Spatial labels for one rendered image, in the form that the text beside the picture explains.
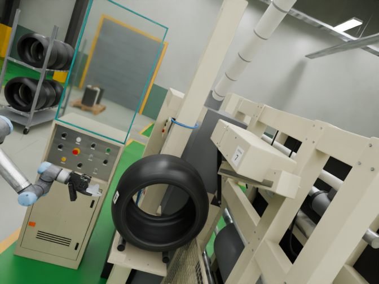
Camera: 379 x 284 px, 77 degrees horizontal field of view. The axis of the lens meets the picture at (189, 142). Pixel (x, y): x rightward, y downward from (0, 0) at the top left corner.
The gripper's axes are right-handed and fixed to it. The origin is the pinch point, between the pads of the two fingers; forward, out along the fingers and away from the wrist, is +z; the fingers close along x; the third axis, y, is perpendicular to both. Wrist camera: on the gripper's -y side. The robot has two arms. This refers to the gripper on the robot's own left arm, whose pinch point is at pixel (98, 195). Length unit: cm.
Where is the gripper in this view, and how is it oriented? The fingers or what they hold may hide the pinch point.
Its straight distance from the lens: 154.9
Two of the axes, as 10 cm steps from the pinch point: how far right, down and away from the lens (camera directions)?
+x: -1.1, -2.7, 9.6
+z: 8.6, 4.6, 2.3
